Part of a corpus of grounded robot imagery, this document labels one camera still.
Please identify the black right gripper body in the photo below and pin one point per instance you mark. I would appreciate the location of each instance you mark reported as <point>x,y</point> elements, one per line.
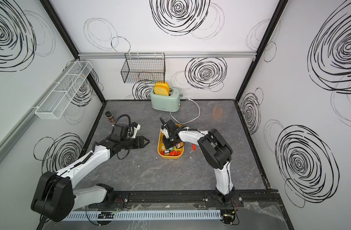
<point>169,143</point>

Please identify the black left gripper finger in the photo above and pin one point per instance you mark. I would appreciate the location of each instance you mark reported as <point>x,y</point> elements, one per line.
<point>140,146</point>
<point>142,139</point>

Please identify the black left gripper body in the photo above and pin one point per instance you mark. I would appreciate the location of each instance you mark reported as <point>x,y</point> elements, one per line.
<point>129,143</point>

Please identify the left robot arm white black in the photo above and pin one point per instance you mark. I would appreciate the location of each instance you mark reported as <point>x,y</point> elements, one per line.
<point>56,195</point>

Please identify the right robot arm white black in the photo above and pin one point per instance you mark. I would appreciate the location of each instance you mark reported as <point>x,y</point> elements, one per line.
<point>216,150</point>

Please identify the yellow plastic storage box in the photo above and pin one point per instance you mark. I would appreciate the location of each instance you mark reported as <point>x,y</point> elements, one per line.
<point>163,152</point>

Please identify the spice bottle black cap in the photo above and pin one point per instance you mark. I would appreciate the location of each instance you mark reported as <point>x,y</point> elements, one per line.
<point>110,117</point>

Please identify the mint green toaster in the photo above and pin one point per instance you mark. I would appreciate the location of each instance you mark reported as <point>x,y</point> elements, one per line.
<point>166,103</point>

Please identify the yellow toast slice front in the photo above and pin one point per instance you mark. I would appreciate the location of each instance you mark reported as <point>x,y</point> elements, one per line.
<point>161,90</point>

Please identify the orange toast slice back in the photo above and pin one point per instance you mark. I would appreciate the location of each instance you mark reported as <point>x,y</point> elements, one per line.
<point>165,84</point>

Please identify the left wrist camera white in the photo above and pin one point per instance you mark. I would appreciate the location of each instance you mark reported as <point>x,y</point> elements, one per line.
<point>134,128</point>

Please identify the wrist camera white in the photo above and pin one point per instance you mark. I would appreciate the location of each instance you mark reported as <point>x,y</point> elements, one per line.
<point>134,128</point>
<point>164,131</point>

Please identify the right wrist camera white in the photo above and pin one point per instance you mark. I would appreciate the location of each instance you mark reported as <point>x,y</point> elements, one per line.
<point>164,131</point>

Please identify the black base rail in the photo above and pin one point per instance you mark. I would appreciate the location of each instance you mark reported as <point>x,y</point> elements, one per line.
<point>207,198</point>

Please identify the black wire wall basket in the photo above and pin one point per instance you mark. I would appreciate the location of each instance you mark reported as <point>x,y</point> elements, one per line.
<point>143,67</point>

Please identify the white mesh wall shelf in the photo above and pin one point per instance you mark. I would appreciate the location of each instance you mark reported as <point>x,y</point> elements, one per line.
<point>72,88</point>

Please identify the white slotted cable duct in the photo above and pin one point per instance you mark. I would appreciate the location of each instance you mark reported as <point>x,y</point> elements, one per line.
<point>144,215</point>

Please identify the aluminium wall rail back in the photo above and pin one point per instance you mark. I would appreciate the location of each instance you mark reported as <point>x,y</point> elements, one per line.
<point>166,54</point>

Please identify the aluminium wall rail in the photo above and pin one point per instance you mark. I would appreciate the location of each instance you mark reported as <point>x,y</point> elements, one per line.
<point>166,54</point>
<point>18,130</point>

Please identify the aluminium wall rail left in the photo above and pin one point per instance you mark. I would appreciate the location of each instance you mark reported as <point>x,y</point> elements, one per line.
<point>18,130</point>

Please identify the black corner frame post left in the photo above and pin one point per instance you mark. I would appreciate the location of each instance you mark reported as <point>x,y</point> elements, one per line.
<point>49,9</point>

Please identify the black corner frame post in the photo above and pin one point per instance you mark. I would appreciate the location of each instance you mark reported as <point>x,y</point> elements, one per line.
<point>263,44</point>
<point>49,9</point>

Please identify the black corner frame post right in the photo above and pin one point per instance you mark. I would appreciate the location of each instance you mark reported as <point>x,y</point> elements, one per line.
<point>263,44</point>

